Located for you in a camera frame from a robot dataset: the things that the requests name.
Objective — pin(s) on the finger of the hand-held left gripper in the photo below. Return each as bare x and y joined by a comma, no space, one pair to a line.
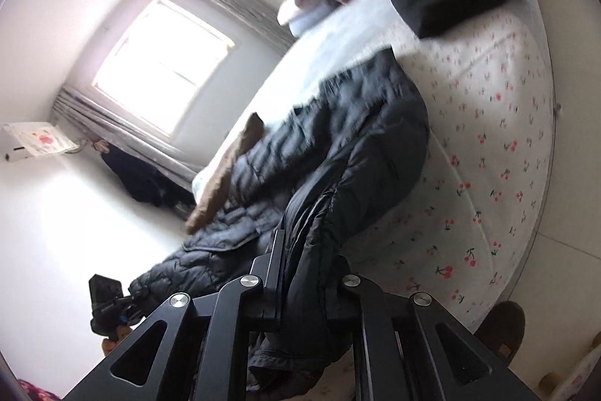
132,311

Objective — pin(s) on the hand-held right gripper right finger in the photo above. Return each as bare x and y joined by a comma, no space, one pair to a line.
350,288

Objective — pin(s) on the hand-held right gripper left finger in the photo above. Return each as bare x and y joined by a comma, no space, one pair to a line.
267,288

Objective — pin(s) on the black puffer jacket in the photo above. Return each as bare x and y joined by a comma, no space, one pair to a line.
357,156

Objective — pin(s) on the person's left hand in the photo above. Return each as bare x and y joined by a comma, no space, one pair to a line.
117,337

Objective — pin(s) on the brown garment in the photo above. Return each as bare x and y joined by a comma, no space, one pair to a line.
211,194

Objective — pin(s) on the red patterned cloth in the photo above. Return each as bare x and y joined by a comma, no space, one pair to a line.
37,389

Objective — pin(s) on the brown slipper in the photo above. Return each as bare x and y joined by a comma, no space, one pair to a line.
502,328

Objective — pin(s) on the cherry print blanket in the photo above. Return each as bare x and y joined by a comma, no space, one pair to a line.
493,156

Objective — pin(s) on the window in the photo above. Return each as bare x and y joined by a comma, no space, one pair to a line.
159,62

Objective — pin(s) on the white bed sheet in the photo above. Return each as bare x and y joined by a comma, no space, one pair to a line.
338,39

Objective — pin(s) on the light blue folded blanket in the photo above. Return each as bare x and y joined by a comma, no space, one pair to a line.
312,18

